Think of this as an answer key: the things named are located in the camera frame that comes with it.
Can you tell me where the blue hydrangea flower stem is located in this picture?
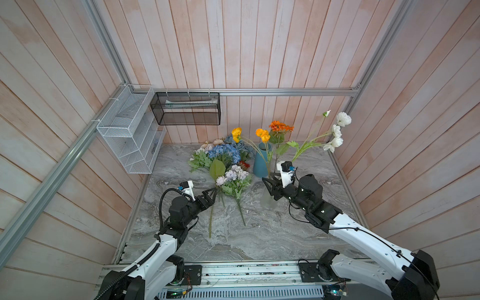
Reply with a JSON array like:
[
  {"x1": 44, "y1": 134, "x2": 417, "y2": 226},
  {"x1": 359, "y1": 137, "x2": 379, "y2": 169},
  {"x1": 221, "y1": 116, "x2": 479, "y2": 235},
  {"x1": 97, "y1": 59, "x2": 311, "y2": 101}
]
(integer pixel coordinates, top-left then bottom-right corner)
[{"x1": 207, "y1": 143, "x2": 241, "y2": 239}]

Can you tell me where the pink purple mixed bouquet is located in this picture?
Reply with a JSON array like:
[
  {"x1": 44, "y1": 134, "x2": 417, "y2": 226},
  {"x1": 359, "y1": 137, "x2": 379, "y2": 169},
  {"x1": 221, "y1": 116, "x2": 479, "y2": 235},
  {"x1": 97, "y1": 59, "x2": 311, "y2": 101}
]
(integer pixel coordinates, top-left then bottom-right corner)
[{"x1": 216, "y1": 165, "x2": 251, "y2": 226}]

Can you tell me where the white ranunculus flower stem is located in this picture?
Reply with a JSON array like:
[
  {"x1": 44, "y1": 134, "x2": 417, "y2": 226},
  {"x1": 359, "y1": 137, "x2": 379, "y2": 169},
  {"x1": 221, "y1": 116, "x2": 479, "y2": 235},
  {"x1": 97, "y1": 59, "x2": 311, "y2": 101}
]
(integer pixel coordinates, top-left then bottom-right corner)
[{"x1": 286, "y1": 112, "x2": 352, "y2": 162}]

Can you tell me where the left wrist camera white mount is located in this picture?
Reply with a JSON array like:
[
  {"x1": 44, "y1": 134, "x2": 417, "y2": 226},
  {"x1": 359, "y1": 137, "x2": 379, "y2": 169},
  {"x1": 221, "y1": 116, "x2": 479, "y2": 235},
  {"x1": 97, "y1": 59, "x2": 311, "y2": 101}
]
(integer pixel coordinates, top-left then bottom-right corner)
[{"x1": 178, "y1": 180, "x2": 195, "y2": 201}]

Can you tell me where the clear glass vase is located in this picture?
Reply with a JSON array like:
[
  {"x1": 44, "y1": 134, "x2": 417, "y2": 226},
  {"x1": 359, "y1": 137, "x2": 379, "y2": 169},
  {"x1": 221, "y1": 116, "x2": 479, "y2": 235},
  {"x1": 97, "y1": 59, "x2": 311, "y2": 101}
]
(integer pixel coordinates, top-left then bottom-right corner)
[{"x1": 260, "y1": 185, "x2": 277, "y2": 210}]

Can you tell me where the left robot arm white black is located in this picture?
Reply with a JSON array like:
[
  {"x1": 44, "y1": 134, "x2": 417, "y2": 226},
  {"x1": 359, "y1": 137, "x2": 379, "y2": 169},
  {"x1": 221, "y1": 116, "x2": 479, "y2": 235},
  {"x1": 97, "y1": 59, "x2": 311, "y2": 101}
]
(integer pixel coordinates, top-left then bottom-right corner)
[{"x1": 95, "y1": 187, "x2": 218, "y2": 300}]

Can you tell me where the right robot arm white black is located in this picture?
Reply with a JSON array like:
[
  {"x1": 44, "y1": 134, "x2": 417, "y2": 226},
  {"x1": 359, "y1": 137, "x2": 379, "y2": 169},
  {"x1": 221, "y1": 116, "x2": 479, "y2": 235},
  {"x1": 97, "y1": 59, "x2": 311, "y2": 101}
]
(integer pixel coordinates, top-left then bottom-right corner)
[{"x1": 262, "y1": 172, "x2": 440, "y2": 300}]

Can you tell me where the teal ceramic vase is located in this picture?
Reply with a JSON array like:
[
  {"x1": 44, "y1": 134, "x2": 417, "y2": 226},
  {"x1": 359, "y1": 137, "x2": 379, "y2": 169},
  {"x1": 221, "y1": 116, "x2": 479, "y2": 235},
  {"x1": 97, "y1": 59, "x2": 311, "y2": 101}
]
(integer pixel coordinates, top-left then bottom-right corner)
[{"x1": 253, "y1": 142, "x2": 271, "y2": 178}]

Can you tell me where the cream rose greenery bunch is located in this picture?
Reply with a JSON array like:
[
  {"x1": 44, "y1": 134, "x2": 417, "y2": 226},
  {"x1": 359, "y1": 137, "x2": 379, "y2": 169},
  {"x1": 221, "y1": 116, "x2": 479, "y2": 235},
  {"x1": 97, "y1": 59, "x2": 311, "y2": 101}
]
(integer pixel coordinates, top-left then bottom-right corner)
[{"x1": 188, "y1": 139, "x2": 225, "y2": 171}]

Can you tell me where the dusty blue flower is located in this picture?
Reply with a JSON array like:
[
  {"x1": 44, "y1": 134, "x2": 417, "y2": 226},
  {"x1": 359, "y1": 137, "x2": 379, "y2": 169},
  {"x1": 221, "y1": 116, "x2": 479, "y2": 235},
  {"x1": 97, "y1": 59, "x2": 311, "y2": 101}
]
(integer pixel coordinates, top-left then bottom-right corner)
[{"x1": 224, "y1": 134, "x2": 254, "y2": 161}]

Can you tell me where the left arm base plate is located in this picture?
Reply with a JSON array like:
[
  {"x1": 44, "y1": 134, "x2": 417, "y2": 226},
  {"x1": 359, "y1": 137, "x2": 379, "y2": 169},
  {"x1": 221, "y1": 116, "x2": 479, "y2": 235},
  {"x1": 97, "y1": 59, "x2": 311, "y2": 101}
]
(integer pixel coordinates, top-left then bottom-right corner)
[{"x1": 168, "y1": 264, "x2": 203, "y2": 286}]

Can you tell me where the black corrugated cable conduit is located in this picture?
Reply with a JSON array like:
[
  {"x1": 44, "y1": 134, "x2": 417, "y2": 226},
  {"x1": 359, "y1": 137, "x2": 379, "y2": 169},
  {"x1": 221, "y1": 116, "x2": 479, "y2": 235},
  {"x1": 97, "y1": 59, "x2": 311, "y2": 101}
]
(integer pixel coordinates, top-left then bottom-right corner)
[{"x1": 93, "y1": 187, "x2": 185, "y2": 300}]

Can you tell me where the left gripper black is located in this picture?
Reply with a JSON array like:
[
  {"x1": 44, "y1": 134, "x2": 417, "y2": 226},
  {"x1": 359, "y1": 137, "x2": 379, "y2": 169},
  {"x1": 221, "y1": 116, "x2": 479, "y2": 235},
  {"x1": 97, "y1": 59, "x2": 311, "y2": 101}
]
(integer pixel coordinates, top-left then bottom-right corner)
[{"x1": 182, "y1": 187, "x2": 218, "y2": 226}]

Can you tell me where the orange gerbera flower stem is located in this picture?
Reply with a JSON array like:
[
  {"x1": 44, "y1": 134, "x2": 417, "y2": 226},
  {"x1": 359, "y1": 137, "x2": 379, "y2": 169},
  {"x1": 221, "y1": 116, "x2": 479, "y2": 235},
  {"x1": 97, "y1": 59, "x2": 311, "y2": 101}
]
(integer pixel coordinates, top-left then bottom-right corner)
[{"x1": 269, "y1": 121, "x2": 294, "y2": 166}]

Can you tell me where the red small flower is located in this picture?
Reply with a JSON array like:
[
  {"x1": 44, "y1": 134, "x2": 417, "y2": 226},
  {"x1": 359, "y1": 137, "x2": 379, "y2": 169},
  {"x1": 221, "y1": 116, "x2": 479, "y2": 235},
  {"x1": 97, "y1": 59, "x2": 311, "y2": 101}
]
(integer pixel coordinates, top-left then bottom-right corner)
[{"x1": 238, "y1": 161, "x2": 250, "y2": 170}]

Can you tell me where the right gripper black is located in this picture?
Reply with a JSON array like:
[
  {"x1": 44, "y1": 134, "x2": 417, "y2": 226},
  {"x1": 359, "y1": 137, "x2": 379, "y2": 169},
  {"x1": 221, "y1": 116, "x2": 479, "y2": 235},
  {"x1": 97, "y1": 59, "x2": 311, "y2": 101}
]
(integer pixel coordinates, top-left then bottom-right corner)
[{"x1": 262, "y1": 171, "x2": 310, "y2": 213}]

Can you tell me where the aluminium front rail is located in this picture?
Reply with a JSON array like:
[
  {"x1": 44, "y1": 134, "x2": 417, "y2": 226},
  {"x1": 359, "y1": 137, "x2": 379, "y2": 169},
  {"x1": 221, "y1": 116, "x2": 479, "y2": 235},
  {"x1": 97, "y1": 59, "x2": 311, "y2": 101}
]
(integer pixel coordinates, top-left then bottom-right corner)
[{"x1": 95, "y1": 260, "x2": 408, "y2": 291}]

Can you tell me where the white wire mesh shelf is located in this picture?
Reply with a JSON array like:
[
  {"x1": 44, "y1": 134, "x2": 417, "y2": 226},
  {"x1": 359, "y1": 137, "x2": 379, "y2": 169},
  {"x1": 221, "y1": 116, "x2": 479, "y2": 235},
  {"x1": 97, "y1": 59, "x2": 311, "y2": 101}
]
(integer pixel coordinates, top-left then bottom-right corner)
[{"x1": 97, "y1": 84, "x2": 165, "y2": 175}]

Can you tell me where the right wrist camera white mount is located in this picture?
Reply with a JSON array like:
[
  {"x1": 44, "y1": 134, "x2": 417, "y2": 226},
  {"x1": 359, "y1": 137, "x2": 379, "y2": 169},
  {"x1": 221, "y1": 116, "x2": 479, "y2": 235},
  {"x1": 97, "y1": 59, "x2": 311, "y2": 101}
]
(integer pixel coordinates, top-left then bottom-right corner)
[{"x1": 276, "y1": 161, "x2": 296, "y2": 188}]

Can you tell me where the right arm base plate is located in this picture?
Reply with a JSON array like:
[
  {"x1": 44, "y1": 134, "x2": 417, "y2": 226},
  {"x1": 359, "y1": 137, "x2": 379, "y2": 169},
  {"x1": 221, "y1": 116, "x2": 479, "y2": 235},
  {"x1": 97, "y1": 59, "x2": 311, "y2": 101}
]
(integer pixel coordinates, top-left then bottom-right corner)
[{"x1": 297, "y1": 259, "x2": 350, "y2": 285}]

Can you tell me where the black mesh wall basket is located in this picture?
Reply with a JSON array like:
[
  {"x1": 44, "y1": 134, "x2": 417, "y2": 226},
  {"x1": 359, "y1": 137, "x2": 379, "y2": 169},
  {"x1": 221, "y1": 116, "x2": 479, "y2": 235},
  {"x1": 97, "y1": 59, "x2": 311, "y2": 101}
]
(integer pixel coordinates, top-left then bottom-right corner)
[{"x1": 150, "y1": 91, "x2": 221, "y2": 126}]

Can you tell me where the yellow poppy flower stem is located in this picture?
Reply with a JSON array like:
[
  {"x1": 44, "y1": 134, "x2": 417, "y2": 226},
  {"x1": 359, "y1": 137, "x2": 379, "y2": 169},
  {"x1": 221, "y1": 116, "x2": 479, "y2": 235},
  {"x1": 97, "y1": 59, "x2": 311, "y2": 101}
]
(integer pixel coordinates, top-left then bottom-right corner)
[{"x1": 231, "y1": 127, "x2": 273, "y2": 177}]

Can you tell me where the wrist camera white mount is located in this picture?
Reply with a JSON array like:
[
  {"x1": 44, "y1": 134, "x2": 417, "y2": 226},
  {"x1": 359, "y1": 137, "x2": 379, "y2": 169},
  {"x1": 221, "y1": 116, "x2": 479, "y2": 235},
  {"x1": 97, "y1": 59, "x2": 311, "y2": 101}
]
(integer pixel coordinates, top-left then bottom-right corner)
[
  {"x1": 276, "y1": 161, "x2": 296, "y2": 188},
  {"x1": 178, "y1": 180, "x2": 195, "y2": 201}
]

